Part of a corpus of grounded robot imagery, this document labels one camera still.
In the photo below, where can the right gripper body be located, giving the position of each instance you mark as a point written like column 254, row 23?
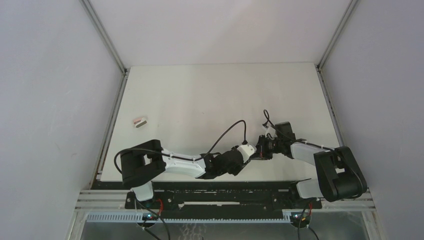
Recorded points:
column 267, row 147

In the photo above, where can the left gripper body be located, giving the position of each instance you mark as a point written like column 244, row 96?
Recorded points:
column 235, row 171

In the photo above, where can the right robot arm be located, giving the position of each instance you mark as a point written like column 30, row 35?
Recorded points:
column 338, row 175

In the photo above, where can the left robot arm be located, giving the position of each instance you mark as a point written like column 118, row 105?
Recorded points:
column 140, row 164

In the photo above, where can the right circuit board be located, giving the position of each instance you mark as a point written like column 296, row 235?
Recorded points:
column 297, row 217

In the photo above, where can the circuit board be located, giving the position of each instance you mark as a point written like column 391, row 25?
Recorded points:
column 149, row 217
column 297, row 217

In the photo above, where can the left circuit board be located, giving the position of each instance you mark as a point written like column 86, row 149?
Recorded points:
column 149, row 217

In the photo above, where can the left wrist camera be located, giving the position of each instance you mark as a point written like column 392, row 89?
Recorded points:
column 246, row 150

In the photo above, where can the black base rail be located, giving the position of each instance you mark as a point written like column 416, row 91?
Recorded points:
column 220, row 199

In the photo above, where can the white slotted cable duct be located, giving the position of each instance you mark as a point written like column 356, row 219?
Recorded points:
column 133, row 217

